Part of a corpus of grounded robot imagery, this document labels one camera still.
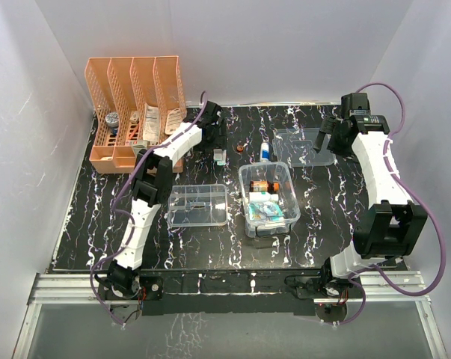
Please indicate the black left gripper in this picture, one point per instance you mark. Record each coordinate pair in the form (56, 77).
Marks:
(221, 141)

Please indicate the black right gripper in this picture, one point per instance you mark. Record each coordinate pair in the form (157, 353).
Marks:
(331, 126)

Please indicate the white gauze packet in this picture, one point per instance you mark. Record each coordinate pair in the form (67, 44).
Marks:
(220, 157)

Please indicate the clear plastic box lid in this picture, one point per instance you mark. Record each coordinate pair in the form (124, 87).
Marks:
(294, 147)

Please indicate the brown medicine bottle orange cap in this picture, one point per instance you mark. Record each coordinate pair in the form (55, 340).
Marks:
(264, 186)

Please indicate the white green medicine bottle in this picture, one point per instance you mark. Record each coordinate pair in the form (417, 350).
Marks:
(262, 197)

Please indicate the clear divided tray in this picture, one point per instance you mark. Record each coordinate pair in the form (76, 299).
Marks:
(198, 206)

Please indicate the teal bandage packet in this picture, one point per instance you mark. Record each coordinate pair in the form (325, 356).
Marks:
(266, 211)

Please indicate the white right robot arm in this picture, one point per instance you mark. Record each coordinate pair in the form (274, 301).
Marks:
(393, 222)

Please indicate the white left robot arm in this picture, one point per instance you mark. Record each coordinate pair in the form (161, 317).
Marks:
(151, 185)

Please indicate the white medicine box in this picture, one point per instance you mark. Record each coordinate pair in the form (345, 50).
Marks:
(138, 145)

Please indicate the beige blister pack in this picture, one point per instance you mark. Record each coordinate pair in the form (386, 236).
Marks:
(173, 121)

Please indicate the white blue bandage roll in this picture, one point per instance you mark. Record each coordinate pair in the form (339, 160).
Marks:
(265, 152)

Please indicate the white paper packet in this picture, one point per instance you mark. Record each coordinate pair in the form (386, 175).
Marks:
(151, 125)

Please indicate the orange plastic file organizer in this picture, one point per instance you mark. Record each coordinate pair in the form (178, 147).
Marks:
(126, 85)

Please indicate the clear plastic storage box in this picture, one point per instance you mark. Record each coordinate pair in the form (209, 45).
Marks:
(288, 202)

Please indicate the round blue white tin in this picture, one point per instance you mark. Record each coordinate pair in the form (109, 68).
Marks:
(112, 121)

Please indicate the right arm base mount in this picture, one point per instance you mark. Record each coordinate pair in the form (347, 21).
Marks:
(329, 294)

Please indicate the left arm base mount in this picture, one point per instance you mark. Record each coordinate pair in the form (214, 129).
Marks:
(128, 285)

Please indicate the aluminium frame rail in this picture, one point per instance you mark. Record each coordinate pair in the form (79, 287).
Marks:
(243, 313)

